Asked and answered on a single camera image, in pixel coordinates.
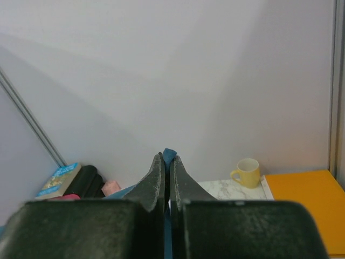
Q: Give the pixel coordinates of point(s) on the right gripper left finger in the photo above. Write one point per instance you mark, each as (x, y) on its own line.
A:
(107, 224)

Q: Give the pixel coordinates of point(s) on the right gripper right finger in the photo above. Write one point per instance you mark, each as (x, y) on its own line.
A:
(204, 227)

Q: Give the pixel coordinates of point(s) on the blue t shirt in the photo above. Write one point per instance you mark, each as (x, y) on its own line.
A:
(168, 159)

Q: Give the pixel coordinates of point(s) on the small pink box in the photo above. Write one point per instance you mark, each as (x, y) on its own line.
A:
(110, 187)

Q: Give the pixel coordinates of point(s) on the black pink organizer rack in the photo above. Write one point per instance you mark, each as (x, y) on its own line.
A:
(87, 184)

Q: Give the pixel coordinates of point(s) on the yellow mug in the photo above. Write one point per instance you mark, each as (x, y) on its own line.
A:
(247, 173)

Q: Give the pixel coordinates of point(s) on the white board under folder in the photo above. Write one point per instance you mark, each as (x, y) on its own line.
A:
(266, 188)

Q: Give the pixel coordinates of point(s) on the blue treehouse book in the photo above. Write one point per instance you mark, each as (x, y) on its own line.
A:
(58, 183)

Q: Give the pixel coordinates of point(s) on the orange folder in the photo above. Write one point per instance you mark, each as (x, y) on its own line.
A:
(322, 196)

